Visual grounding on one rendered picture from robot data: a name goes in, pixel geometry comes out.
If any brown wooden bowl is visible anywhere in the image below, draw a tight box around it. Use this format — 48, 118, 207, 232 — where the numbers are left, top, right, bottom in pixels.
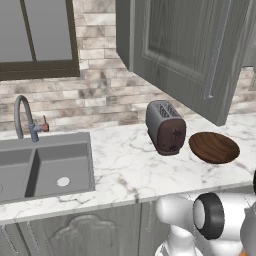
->
188, 131, 241, 165

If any grey base cabinet door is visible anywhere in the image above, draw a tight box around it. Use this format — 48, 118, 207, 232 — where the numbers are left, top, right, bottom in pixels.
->
137, 198, 173, 256
17, 203, 142, 256
0, 222, 32, 256

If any grey and maroon toaster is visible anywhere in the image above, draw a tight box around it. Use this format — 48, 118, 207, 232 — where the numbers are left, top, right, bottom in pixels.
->
145, 99, 187, 157

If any grey double sink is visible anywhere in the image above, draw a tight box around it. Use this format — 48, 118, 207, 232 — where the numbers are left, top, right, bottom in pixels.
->
0, 131, 97, 205

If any grey curved tap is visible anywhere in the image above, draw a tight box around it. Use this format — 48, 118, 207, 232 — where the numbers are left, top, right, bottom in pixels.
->
14, 94, 50, 143

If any dark framed window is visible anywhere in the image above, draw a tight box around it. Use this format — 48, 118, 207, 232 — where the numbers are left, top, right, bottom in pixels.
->
0, 0, 81, 82

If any grey base cabinet handle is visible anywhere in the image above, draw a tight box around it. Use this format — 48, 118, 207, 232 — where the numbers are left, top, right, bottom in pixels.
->
1, 225, 18, 256
145, 201, 155, 233
25, 221, 42, 253

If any grey wall cabinet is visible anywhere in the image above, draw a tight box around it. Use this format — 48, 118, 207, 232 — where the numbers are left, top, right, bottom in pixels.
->
115, 0, 132, 71

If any grey wall cabinet door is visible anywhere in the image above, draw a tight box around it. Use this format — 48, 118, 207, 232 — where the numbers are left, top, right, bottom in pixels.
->
128, 0, 256, 127

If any grey cabinet door handle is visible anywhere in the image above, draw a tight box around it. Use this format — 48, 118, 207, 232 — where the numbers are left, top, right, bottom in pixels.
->
203, 0, 235, 100

